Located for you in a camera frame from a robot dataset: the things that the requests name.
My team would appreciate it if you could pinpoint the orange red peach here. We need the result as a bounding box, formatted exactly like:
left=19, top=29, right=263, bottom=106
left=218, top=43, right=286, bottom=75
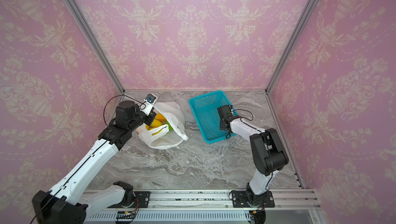
left=155, top=113, right=167, bottom=122

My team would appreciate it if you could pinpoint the white plastic bag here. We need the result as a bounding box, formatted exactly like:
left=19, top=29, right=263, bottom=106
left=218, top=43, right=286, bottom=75
left=137, top=102, right=189, bottom=150

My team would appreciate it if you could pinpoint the green round fruit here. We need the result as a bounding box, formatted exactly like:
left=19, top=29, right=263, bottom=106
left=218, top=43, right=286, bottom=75
left=166, top=121, right=173, bottom=131

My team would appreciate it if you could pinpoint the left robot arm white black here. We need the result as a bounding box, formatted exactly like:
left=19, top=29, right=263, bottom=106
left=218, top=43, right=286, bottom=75
left=32, top=94, right=157, bottom=224

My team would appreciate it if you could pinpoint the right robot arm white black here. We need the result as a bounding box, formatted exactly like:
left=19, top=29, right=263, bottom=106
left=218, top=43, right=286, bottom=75
left=217, top=105, right=289, bottom=206

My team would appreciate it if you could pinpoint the yellow mango fruit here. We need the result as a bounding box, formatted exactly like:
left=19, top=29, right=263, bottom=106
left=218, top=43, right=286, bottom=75
left=145, top=119, right=167, bottom=130

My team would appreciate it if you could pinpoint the yellow banana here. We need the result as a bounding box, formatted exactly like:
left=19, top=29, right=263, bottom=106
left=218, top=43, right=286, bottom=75
left=152, top=125, right=169, bottom=136

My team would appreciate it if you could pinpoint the teal plastic basket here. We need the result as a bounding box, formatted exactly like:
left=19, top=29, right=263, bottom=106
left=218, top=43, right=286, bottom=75
left=188, top=90, right=235, bottom=144

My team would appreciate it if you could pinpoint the small black electronics board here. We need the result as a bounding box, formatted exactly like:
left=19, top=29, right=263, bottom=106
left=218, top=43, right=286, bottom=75
left=115, top=211, right=137, bottom=224

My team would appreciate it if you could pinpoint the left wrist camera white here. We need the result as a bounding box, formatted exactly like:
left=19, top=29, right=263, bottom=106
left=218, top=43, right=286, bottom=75
left=140, top=94, right=157, bottom=116

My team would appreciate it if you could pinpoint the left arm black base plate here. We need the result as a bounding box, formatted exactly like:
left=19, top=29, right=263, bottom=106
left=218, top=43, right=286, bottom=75
left=130, top=191, right=151, bottom=209

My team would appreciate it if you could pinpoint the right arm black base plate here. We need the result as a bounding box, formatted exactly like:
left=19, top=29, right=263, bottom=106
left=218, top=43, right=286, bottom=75
left=231, top=191, right=275, bottom=208

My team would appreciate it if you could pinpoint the aluminium front rail frame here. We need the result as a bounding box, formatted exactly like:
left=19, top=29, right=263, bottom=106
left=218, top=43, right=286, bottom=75
left=81, top=188, right=326, bottom=224

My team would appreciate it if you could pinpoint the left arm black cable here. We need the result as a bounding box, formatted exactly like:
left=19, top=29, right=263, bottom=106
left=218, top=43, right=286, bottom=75
left=29, top=95, right=146, bottom=224

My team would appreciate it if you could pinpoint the left aluminium corner post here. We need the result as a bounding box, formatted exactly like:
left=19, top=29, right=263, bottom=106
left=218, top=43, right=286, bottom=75
left=64, top=0, right=125, bottom=94

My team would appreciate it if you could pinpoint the aluminium corner post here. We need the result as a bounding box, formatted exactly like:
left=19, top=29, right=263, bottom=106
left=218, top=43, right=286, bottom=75
left=64, top=0, right=125, bottom=94
left=266, top=0, right=319, bottom=96

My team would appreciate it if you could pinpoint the right aluminium corner post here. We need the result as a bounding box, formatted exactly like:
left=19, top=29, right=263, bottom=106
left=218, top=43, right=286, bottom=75
left=266, top=0, right=319, bottom=96

